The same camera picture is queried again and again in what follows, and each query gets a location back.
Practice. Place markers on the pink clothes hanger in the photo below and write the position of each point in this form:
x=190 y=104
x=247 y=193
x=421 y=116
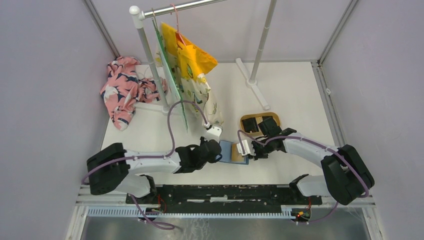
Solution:
x=177 y=23

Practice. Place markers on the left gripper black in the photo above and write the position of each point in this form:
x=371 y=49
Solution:
x=202 y=140

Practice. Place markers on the black VIP card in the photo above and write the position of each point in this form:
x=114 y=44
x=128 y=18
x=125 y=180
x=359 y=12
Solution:
x=250 y=125

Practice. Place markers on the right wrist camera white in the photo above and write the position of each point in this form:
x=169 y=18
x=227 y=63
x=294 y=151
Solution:
x=245 y=148

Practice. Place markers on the pink patterned garment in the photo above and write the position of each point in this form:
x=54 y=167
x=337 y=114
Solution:
x=123 y=89

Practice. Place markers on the yellow garment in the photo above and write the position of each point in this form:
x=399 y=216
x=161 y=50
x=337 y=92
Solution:
x=193 y=62

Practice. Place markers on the cream printed garment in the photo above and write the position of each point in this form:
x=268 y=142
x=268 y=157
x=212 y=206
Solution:
x=198 y=91

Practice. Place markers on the gold yellow card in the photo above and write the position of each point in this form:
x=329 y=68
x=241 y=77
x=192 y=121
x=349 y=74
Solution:
x=236 y=157

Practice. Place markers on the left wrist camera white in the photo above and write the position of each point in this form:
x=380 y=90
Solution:
x=213 y=133

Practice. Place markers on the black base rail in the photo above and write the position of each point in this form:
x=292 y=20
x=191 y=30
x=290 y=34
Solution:
x=214 y=199

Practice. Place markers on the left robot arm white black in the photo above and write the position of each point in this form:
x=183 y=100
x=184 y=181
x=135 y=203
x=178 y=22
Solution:
x=117 y=169

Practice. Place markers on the mint green printed cloth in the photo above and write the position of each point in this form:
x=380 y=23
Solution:
x=162 y=61

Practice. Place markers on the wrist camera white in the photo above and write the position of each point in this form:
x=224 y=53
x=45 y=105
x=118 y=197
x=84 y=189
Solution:
x=213 y=133
x=245 y=148

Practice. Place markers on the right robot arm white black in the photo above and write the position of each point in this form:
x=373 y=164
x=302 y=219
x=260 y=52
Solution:
x=344 y=177

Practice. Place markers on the white slotted cable duct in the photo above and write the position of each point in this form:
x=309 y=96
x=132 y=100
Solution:
x=133 y=212

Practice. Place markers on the blue leather card holder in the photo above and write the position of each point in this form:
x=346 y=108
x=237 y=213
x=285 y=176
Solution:
x=226 y=153

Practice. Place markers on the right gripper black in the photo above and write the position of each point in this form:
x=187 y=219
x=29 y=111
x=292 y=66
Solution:
x=257 y=156

